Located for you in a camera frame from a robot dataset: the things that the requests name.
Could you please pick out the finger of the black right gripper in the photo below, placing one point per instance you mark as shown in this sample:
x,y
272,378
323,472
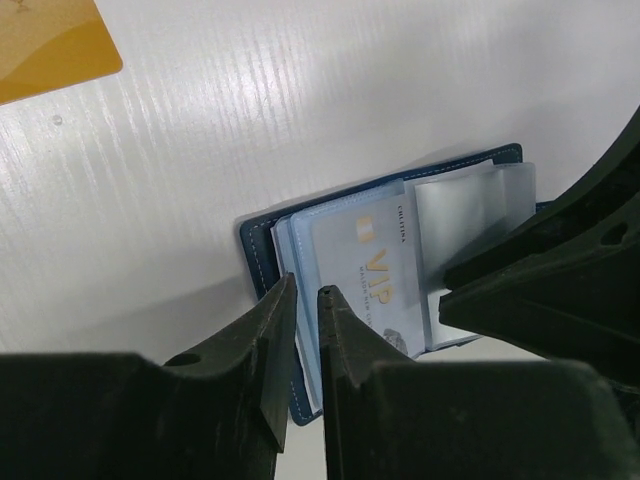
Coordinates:
x,y
565,284

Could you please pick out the light blue VIP card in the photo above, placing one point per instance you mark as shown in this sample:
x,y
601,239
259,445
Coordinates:
x,y
368,252

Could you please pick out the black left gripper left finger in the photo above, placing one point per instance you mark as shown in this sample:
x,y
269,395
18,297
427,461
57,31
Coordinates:
x,y
218,410

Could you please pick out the navy blue card holder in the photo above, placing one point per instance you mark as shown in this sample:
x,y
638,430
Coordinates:
x,y
260,252

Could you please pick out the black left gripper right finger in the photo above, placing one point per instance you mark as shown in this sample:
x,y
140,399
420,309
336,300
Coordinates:
x,y
387,416

